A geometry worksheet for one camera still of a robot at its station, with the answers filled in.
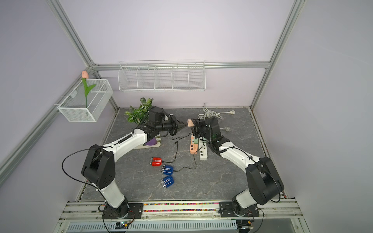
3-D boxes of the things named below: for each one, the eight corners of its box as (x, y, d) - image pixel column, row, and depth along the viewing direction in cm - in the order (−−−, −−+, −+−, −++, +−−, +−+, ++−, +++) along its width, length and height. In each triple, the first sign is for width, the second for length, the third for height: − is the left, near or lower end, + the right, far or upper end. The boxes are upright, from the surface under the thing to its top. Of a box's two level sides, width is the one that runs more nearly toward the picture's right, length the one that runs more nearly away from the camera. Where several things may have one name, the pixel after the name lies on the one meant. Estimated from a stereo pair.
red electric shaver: (150, 166, 91) (149, 164, 89) (151, 159, 94) (150, 157, 92) (161, 166, 91) (161, 164, 89) (162, 159, 94) (162, 157, 92)
